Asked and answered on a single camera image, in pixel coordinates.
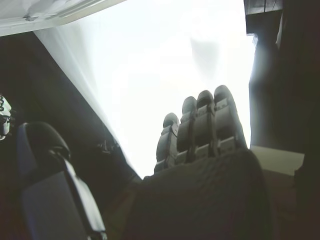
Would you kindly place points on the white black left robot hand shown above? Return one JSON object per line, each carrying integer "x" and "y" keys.
{"x": 200, "y": 195}

